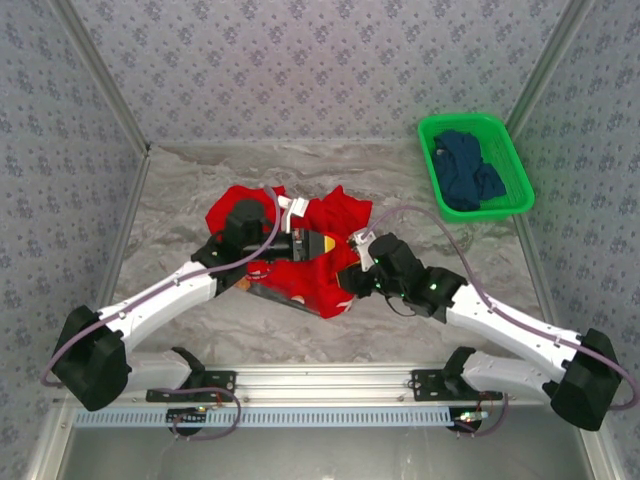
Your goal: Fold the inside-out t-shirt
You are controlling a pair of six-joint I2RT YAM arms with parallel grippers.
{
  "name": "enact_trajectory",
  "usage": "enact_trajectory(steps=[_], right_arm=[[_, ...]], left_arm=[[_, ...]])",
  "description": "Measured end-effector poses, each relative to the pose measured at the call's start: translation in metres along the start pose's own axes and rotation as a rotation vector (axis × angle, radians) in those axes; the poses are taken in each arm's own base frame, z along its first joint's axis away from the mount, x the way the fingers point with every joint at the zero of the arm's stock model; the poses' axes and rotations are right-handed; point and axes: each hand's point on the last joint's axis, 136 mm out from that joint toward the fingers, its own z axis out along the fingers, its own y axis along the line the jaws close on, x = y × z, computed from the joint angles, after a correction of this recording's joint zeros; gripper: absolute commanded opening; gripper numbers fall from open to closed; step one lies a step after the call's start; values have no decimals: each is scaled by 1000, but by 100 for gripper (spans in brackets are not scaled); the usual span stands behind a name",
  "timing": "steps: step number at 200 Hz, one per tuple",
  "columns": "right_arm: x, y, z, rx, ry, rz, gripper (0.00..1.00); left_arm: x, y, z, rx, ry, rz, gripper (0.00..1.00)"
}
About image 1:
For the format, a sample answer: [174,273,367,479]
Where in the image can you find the red t-shirt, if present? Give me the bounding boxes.
[206,184,375,320]

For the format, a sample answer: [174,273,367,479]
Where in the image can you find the dark blue cloth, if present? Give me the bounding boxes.
[432,128,507,211]

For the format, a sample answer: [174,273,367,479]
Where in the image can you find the green plastic basket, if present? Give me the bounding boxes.
[417,113,536,225]

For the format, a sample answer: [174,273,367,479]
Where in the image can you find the small black circuit board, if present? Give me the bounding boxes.
[166,407,209,435]
[451,407,486,434]

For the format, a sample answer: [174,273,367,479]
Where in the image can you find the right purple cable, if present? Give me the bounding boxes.
[367,204,640,440]

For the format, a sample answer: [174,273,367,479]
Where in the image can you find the purple cable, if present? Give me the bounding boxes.
[39,185,281,442]
[367,204,640,440]

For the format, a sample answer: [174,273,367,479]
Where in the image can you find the aluminium table side rail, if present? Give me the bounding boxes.
[94,147,154,311]
[512,214,556,321]

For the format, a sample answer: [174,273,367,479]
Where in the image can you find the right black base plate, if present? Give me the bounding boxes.
[411,369,504,401]

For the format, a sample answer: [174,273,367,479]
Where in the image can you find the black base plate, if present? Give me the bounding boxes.
[145,369,237,403]
[411,369,504,401]

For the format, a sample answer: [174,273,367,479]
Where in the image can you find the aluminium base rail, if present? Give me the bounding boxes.
[119,363,556,405]

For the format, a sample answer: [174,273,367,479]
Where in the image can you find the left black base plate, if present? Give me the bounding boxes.
[145,369,237,403]

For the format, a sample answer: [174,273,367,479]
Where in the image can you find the slotted cable duct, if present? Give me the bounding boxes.
[74,405,457,429]

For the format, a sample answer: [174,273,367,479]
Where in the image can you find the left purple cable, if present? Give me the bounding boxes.
[39,185,281,442]

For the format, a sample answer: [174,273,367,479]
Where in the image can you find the aluminium frame post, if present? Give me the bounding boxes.
[574,424,626,480]
[24,407,76,480]
[504,0,596,131]
[49,0,154,157]

